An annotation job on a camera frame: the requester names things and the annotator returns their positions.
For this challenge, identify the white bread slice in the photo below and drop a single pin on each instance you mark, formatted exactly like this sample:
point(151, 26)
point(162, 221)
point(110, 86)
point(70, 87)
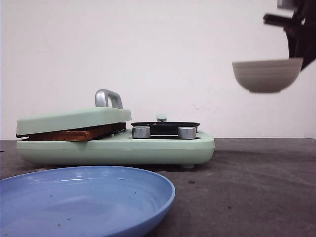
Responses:
point(80, 134)

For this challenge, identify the blue plastic plate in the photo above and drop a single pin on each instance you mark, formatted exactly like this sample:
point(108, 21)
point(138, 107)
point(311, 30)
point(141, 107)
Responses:
point(89, 201)

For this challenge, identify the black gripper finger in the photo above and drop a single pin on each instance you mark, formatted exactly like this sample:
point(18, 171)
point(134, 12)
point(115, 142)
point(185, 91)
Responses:
point(307, 44)
point(291, 34)

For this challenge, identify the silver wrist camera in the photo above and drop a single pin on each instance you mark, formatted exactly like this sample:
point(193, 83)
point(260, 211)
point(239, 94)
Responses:
point(286, 4)

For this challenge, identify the silver control knob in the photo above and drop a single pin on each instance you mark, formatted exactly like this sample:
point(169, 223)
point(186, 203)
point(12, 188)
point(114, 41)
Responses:
point(187, 133)
point(141, 132)

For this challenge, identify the beige ceramic bowl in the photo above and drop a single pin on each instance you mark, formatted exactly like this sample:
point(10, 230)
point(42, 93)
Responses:
point(267, 76)

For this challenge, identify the right silver control knob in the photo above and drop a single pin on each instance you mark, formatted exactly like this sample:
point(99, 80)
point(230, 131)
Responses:
point(187, 133)

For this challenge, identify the black round frying pan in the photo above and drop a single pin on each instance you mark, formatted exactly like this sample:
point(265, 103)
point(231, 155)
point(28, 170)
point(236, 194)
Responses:
point(165, 127)

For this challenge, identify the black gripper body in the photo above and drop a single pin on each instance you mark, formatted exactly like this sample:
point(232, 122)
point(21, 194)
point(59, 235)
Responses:
point(305, 13)

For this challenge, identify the left silver control knob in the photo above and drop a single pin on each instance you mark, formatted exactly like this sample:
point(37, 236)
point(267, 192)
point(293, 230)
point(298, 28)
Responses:
point(141, 132)

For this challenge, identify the mint green breakfast maker base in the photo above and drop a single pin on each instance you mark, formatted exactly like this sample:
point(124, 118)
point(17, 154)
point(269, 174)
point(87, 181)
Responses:
point(120, 149)

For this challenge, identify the breakfast maker hinged lid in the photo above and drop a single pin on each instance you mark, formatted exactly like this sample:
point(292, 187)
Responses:
point(108, 110)

